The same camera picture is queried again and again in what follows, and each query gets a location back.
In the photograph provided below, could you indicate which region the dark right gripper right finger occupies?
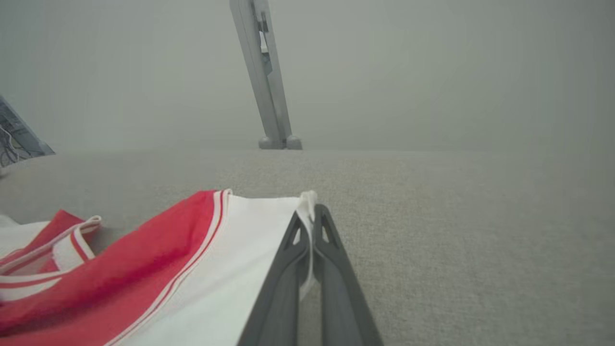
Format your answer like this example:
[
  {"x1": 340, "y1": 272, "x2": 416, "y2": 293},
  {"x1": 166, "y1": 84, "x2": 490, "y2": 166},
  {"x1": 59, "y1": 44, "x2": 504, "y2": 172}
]
[{"x1": 313, "y1": 204, "x2": 384, "y2": 346}]

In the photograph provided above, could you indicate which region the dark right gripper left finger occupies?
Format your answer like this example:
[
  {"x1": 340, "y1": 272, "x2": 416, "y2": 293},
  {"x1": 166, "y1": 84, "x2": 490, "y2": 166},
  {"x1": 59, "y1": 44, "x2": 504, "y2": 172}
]
[{"x1": 239, "y1": 210, "x2": 311, "y2": 346}]

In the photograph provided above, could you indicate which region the red and white sports jersey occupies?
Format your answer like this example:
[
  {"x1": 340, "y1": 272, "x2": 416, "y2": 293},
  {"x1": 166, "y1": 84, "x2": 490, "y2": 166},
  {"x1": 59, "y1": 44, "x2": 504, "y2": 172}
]
[{"x1": 0, "y1": 189, "x2": 318, "y2": 346}]

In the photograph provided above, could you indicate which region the black computer tower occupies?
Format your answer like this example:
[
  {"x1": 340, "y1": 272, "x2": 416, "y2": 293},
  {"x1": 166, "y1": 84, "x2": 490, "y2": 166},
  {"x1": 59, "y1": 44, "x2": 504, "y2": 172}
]
[{"x1": 0, "y1": 94, "x2": 56, "y2": 168}]

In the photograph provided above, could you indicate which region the grey metal partition post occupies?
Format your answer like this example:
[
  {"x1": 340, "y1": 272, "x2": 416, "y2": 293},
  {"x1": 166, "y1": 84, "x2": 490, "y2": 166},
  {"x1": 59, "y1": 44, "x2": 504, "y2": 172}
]
[{"x1": 229, "y1": 0, "x2": 303, "y2": 150}]

